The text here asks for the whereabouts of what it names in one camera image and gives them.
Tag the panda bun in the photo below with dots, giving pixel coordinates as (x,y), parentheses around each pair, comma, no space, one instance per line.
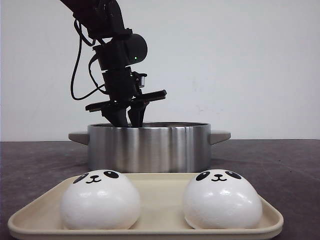
(100,200)
(221,199)

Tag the stainless steel steamer pot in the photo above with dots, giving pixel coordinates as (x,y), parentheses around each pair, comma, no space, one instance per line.
(156,147)

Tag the cream plastic tray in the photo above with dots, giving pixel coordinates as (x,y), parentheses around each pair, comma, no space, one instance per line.
(161,216)

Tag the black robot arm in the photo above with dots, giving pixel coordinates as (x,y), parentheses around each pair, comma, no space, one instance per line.
(99,24)

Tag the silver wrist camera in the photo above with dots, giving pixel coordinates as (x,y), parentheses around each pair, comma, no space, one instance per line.
(139,78)

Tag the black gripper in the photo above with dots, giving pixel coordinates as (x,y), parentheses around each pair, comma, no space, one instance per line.
(122,89)

